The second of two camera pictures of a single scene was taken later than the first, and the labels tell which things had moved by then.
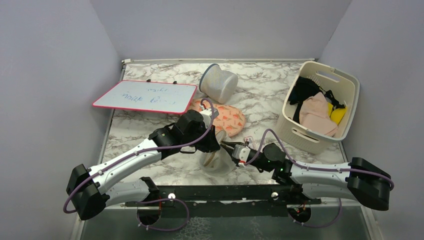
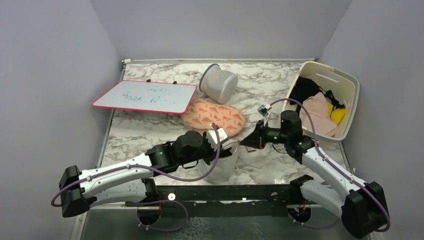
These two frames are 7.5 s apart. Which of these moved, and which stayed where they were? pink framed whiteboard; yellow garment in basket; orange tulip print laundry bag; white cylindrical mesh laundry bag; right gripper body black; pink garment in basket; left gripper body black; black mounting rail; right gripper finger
Moved: right gripper finger; right gripper body black; left gripper body black
Stayed: yellow garment in basket; pink garment in basket; black mounting rail; orange tulip print laundry bag; pink framed whiteboard; white cylindrical mesh laundry bag
